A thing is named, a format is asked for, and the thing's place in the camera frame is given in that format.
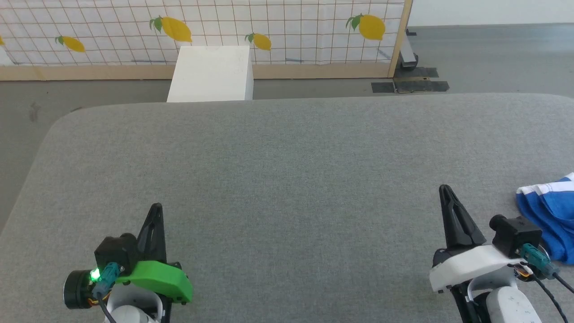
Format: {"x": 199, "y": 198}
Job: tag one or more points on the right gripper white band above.
{"x": 471, "y": 264}

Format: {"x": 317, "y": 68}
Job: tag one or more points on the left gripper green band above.
{"x": 157, "y": 278}

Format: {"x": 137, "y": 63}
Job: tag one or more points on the blue shorts with white trim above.
{"x": 556, "y": 215}

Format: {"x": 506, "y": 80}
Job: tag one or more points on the left arm white grey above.
{"x": 134, "y": 309}

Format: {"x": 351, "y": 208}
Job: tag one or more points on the right arm white grey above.
{"x": 506, "y": 305}

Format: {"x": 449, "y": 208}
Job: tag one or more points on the grey fabric sofa cushion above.
{"x": 269, "y": 188}

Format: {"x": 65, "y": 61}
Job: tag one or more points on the black floor tape patch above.
{"x": 382, "y": 87}
{"x": 423, "y": 86}
{"x": 417, "y": 72}

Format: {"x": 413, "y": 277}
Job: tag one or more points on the white rectangular box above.
{"x": 210, "y": 74}

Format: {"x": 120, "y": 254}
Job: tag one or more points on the grey metal stand foot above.
{"x": 408, "y": 54}

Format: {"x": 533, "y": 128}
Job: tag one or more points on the wood framed lemon print panel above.
{"x": 202, "y": 27}

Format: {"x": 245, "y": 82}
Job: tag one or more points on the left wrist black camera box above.
{"x": 114, "y": 253}

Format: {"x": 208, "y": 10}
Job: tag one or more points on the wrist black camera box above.
{"x": 515, "y": 234}
{"x": 114, "y": 253}

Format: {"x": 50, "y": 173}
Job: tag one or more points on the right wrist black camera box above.
{"x": 515, "y": 234}

